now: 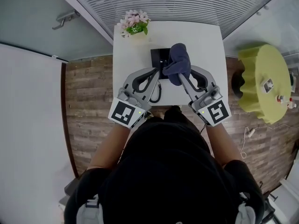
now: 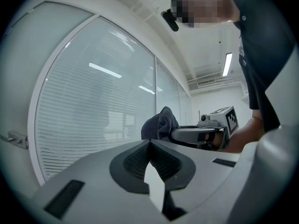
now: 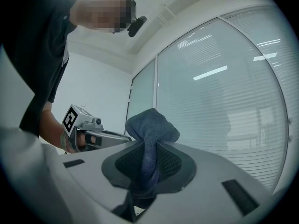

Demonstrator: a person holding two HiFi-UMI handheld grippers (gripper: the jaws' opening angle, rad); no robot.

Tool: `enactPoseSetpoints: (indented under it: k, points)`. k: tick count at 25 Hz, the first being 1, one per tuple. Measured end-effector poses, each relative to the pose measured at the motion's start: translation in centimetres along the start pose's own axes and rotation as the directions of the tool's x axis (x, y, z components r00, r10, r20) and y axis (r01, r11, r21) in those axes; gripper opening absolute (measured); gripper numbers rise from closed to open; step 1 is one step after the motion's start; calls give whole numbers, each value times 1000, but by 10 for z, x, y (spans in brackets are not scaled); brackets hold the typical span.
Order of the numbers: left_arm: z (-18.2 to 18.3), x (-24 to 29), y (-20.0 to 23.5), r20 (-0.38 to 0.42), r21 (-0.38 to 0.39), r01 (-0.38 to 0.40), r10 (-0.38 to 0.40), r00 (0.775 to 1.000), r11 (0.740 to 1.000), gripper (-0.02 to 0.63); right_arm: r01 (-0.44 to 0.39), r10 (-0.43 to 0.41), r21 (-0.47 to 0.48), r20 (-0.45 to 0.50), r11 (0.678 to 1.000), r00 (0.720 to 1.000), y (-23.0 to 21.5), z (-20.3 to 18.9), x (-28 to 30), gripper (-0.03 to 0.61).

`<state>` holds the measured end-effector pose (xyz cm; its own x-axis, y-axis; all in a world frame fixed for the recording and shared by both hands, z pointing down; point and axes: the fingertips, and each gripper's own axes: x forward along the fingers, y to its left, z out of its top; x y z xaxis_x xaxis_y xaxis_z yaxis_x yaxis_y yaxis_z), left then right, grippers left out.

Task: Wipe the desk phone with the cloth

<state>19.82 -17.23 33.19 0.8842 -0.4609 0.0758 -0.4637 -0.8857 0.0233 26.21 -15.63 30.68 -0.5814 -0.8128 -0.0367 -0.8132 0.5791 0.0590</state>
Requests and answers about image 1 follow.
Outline silver door handle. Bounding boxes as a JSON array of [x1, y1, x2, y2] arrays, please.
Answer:
[[51, 9, 81, 31]]

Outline person's black shirt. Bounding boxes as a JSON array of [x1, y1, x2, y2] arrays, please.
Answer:
[[64, 105, 266, 224]]

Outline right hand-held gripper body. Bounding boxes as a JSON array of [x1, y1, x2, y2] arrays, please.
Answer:
[[187, 85, 233, 128]]

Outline yellow-green round table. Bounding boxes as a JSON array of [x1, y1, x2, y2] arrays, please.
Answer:
[[231, 43, 292, 126]]

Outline white floor cable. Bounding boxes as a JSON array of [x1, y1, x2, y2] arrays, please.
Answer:
[[240, 123, 299, 160]]

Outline white side table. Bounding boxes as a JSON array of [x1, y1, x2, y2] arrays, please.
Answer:
[[112, 20, 227, 107]]

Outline black cable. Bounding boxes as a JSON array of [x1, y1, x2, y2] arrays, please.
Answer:
[[149, 79, 163, 104]]

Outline person's right forearm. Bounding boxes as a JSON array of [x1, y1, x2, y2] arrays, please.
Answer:
[[205, 123, 242, 169]]

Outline black box device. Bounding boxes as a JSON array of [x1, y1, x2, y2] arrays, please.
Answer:
[[150, 48, 174, 80]]

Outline dark blue cloth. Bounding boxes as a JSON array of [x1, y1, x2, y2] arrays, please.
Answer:
[[162, 42, 192, 87]]

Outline pink flowers in pot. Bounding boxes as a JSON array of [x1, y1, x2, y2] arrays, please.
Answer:
[[116, 9, 151, 39]]

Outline white venetian blinds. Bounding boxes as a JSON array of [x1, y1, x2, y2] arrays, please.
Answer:
[[61, 0, 291, 40]]

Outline small white box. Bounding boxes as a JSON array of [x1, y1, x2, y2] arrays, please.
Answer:
[[262, 78, 275, 94]]

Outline person's left forearm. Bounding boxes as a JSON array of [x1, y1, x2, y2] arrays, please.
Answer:
[[87, 122, 131, 173]]

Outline grey shoulder strap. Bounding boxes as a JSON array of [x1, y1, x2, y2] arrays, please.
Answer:
[[75, 193, 104, 224], [235, 192, 257, 224]]

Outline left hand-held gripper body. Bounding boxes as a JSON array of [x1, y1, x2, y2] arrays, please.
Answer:
[[107, 86, 152, 129]]

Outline frosted glass door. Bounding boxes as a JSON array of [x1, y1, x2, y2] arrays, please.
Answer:
[[0, 0, 113, 63]]

